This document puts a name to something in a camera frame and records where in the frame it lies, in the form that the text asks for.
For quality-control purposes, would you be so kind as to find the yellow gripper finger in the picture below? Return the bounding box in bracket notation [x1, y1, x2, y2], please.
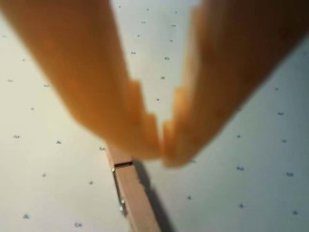
[0, 0, 162, 160]
[162, 0, 309, 168]

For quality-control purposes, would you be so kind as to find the wooden clothespin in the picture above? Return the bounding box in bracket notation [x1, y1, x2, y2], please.
[106, 144, 163, 232]

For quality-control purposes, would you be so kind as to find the white dotted mat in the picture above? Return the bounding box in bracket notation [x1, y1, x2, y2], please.
[0, 0, 309, 232]

